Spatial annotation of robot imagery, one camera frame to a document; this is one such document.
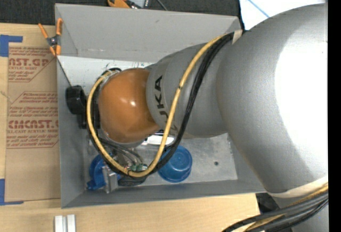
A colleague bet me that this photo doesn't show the grey metal bin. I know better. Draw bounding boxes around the grey metal bin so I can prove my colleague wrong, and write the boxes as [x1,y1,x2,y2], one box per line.
[54,3,267,209]

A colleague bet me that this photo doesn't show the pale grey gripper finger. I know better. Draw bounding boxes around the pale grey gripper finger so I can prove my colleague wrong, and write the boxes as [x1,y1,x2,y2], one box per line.
[102,165,111,194]
[109,171,120,192]

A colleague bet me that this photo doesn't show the black round plastic thing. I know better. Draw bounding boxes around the black round plastic thing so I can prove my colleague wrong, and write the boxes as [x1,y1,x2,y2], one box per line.
[65,85,88,129]

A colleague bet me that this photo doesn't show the brown cardboard board red print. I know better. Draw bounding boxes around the brown cardboard board red print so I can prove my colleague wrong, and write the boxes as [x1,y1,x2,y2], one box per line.
[0,22,62,206]

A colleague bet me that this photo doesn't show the blue curved plastic thing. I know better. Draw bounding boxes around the blue curved plastic thing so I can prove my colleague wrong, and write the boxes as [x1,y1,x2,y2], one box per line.
[86,154,108,191]

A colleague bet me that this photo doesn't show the blue plastic cup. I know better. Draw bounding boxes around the blue plastic cup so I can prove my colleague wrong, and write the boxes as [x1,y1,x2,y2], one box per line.
[157,145,193,184]

